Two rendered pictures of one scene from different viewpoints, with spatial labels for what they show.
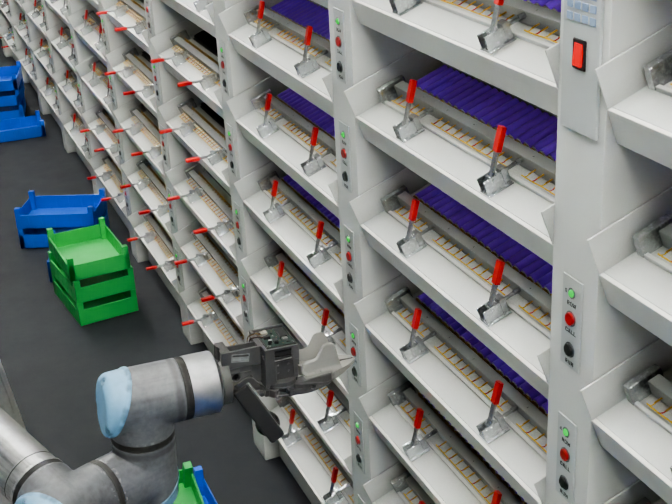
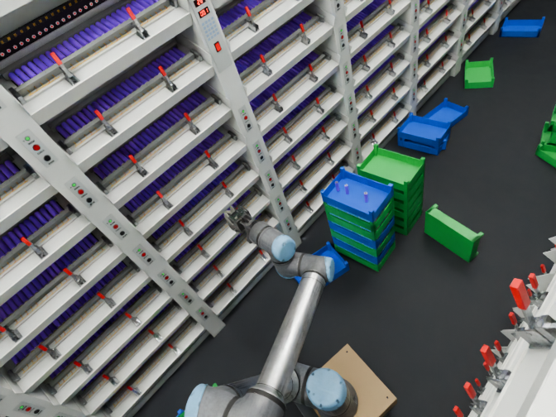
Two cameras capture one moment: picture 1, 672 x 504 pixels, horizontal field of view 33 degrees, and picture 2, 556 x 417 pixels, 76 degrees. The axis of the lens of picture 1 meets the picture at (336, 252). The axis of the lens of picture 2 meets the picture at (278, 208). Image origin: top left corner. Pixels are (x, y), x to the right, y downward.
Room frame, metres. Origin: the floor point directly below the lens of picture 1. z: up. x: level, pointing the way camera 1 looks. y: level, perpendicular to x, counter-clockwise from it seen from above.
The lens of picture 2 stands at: (1.43, 1.09, 1.91)
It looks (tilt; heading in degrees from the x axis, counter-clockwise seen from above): 47 degrees down; 262
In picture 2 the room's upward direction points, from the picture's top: 22 degrees counter-clockwise
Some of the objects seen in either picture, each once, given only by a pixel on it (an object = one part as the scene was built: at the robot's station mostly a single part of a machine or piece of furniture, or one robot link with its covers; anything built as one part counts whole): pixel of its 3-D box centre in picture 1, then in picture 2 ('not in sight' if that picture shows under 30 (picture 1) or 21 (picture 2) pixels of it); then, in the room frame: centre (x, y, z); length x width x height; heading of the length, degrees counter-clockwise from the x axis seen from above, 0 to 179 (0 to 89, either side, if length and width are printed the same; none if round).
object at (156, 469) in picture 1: (139, 468); (287, 261); (1.36, 0.30, 0.76); 0.12 x 0.09 x 0.12; 136
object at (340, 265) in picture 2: not in sight; (318, 268); (1.18, -0.04, 0.04); 0.30 x 0.20 x 0.08; 5
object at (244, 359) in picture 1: (256, 367); (246, 223); (1.43, 0.12, 0.87); 0.12 x 0.08 x 0.09; 111
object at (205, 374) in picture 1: (202, 382); (260, 233); (1.40, 0.20, 0.87); 0.10 x 0.05 x 0.09; 21
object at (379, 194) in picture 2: not in sight; (356, 193); (0.87, -0.03, 0.52); 0.30 x 0.20 x 0.08; 115
